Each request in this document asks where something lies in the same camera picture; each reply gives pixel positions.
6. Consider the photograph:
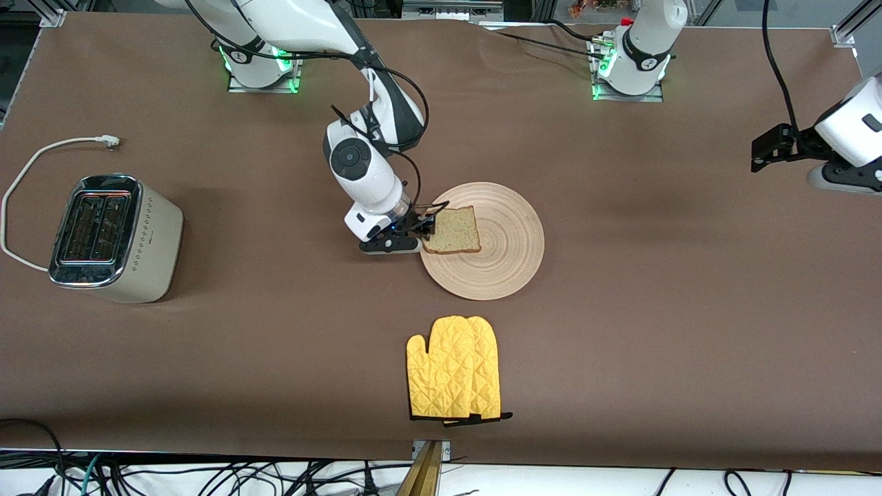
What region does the silver frame rail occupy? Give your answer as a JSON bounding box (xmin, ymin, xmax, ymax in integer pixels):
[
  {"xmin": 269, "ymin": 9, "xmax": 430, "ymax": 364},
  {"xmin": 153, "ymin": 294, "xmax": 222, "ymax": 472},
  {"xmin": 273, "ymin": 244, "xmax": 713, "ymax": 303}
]
[{"xmin": 403, "ymin": 0, "xmax": 504, "ymax": 21}]

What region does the brown table cover cloth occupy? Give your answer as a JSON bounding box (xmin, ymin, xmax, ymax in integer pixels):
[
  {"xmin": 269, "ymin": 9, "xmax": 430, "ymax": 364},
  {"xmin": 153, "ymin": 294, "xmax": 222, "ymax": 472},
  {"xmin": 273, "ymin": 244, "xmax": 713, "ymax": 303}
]
[{"xmin": 0, "ymin": 12, "xmax": 882, "ymax": 473}]

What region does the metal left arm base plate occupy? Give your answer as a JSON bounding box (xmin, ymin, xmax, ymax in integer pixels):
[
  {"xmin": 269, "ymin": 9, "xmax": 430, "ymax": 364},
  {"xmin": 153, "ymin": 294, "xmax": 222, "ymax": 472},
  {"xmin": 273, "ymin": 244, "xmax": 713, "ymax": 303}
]
[{"xmin": 591, "ymin": 38, "xmax": 666, "ymax": 103}]

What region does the black cable on table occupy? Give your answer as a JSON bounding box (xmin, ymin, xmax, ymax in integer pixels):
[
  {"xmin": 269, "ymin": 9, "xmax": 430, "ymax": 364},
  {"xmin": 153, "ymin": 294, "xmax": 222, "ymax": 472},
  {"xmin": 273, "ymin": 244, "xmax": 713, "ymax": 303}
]
[{"xmin": 475, "ymin": 19, "xmax": 614, "ymax": 59}]

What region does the teal cable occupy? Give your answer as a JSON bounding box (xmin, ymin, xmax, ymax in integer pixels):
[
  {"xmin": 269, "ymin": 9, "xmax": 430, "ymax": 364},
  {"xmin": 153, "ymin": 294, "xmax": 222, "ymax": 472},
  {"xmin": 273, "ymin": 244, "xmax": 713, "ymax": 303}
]
[{"xmin": 78, "ymin": 453, "xmax": 103, "ymax": 496}]

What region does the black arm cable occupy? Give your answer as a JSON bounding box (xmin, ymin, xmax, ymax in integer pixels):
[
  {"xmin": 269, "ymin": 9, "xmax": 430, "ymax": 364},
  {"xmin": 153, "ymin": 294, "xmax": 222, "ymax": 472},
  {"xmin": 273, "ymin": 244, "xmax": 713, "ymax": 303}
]
[
  {"xmin": 761, "ymin": 0, "xmax": 804, "ymax": 136},
  {"xmin": 186, "ymin": 0, "xmax": 450, "ymax": 231}
]

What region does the cream and chrome toaster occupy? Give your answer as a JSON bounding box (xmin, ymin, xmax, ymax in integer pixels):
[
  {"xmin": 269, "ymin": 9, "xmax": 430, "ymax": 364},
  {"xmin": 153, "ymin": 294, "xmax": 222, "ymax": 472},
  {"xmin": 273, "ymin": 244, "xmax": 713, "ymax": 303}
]
[{"xmin": 48, "ymin": 174, "xmax": 184, "ymax": 304}]

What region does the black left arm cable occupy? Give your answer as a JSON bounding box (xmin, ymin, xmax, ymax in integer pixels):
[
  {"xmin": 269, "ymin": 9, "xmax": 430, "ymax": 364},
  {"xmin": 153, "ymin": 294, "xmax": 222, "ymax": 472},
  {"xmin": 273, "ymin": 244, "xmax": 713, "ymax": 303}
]
[{"xmin": 761, "ymin": 0, "xmax": 804, "ymax": 136}]

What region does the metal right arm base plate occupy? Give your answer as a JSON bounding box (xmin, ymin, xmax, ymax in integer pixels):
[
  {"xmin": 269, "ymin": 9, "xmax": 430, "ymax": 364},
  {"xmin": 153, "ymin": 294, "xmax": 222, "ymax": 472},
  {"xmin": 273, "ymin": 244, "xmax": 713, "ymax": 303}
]
[{"xmin": 227, "ymin": 52, "xmax": 304, "ymax": 94}]

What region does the thick black looping cable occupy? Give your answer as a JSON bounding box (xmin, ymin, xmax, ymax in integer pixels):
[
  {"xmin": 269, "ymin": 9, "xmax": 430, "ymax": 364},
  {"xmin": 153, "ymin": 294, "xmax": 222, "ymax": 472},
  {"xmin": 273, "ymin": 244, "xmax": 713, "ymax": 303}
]
[{"xmin": 0, "ymin": 417, "xmax": 68, "ymax": 496}]

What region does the yellow quilted oven mitt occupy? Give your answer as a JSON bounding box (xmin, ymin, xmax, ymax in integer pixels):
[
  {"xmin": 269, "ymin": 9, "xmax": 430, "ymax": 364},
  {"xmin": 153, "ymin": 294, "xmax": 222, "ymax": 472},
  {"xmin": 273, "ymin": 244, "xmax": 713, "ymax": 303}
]
[{"xmin": 406, "ymin": 316, "xmax": 514, "ymax": 428}]

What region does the brown bread slice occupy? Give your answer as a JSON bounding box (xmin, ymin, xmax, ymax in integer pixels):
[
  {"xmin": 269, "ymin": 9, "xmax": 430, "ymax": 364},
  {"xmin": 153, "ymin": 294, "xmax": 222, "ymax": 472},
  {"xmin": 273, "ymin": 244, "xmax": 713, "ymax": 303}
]
[{"xmin": 422, "ymin": 205, "xmax": 482, "ymax": 255}]

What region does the round wooden plate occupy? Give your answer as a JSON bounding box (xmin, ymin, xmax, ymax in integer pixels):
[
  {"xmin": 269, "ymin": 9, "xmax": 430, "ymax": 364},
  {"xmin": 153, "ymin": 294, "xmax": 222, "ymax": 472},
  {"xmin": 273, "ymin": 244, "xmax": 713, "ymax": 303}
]
[{"xmin": 419, "ymin": 181, "xmax": 545, "ymax": 301}]

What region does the aluminium profile bar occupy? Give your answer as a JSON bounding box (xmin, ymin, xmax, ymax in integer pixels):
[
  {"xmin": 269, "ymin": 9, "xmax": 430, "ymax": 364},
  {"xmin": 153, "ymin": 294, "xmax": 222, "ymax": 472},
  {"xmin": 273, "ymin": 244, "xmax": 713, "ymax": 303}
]
[{"xmin": 396, "ymin": 440, "xmax": 452, "ymax": 496}]

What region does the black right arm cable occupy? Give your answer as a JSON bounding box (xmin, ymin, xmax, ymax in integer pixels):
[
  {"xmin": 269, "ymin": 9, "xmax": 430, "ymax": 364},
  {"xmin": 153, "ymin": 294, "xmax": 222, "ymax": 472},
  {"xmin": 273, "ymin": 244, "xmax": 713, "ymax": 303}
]
[{"xmin": 186, "ymin": 0, "xmax": 450, "ymax": 231}]

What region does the white toaster power cord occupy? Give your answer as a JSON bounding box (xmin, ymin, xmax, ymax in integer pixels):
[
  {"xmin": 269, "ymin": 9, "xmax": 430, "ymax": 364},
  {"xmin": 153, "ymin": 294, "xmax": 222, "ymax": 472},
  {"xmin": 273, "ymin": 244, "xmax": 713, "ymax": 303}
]
[{"xmin": 1, "ymin": 135, "xmax": 122, "ymax": 271}]

